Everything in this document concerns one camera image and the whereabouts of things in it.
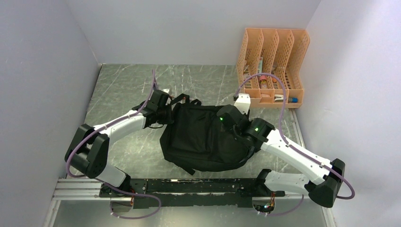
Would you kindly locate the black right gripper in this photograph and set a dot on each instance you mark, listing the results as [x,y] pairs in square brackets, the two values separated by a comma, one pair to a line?
[223,125]

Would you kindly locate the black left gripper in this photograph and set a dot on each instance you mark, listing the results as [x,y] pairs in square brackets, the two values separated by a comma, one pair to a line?
[169,119]

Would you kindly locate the black student backpack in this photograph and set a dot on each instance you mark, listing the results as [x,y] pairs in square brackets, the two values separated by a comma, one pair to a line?
[198,141]

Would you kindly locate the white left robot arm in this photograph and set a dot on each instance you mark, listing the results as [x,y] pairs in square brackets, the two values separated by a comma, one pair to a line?
[88,151]

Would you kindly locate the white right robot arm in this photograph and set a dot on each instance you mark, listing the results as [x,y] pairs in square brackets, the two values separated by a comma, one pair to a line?
[319,178]

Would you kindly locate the pink bottle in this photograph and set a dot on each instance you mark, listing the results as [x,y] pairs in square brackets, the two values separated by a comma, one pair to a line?
[263,82]

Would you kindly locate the white stapler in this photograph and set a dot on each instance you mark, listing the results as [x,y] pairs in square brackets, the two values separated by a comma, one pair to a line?
[278,98]

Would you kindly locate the tall white green box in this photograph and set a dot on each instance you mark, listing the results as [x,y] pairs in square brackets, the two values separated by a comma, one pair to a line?
[260,64]

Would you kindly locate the grey blue sharpener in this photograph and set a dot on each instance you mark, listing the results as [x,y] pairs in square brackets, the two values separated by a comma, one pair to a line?
[292,100]

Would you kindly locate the orange plastic desk organizer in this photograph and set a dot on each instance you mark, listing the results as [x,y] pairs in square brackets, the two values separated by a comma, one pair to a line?
[283,52]

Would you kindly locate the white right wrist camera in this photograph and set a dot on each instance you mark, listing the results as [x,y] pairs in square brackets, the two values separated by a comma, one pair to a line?
[242,103]

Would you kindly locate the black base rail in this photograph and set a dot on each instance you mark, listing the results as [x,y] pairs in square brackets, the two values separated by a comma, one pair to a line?
[192,192]

